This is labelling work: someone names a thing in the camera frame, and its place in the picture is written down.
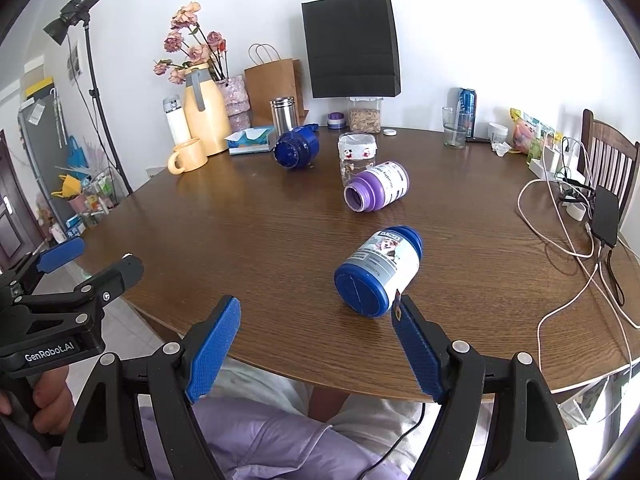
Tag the black phone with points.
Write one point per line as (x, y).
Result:
(479, 139)

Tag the blue bottle with white label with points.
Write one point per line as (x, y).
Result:
(385, 260)

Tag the small purple lidded jar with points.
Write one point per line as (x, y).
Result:
(336, 121)

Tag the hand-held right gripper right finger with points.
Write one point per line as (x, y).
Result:
(419, 355)

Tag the blue drink can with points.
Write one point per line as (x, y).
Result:
(469, 102)

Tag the drinking glass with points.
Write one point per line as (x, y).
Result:
(455, 130)

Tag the blue cup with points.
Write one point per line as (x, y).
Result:
(300, 147)

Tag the person's left hand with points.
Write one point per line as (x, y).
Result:
(50, 400)

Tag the wooden chair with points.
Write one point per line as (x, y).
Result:
(607, 152)

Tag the lilac garment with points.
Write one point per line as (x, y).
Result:
(260, 440)

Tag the blue tissue box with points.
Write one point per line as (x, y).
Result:
(250, 142)

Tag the pink vase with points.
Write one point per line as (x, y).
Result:
(235, 102)

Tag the brown door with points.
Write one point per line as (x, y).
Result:
(12, 210)

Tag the yellow thermos jug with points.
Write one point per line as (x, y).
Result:
(207, 115)

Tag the black light stand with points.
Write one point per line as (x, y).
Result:
(100, 105)

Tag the purple bottle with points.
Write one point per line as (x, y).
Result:
(380, 185)

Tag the clear cereal container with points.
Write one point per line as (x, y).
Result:
(365, 119)

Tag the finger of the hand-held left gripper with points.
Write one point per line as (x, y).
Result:
(120, 272)
(60, 253)

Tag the blue bag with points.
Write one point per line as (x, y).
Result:
(76, 152)

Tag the grey refrigerator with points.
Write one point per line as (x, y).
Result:
(40, 160)

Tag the yellow mug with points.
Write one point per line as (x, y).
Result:
(190, 156)

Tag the pink dried flowers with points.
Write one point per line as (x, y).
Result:
(187, 17)

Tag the cluttered shelf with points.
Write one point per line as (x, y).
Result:
(85, 200)

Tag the black paper bag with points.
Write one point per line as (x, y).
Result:
(350, 45)

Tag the crumpled white wrapper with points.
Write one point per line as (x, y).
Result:
(501, 148)

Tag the yellow box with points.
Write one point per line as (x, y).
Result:
(39, 85)

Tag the brown paper bag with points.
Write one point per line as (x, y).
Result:
(272, 90)

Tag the steel cup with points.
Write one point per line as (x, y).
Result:
(285, 115)

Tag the black studio light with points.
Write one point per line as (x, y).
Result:
(75, 7)

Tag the colourful snack packets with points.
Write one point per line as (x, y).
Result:
(525, 132)

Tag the clear printed jar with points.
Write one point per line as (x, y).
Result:
(355, 152)

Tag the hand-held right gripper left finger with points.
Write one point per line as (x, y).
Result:
(212, 350)

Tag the small white tub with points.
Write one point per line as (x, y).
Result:
(497, 133)

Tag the white power strip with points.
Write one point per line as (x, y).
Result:
(550, 165)

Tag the white shorts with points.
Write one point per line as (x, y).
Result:
(370, 420)

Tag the black power bank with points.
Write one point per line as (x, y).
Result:
(605, 215)

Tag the white thermos bottle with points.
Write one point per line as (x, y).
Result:
(176, 122)

